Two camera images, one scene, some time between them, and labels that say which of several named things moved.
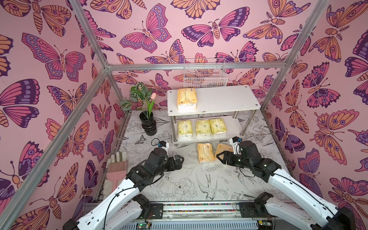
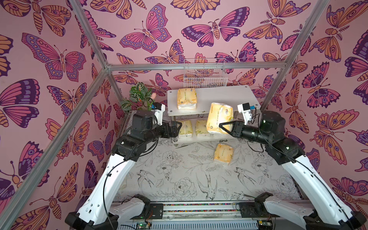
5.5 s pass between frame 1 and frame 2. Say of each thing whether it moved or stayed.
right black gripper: moved
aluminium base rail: stayed
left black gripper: moved
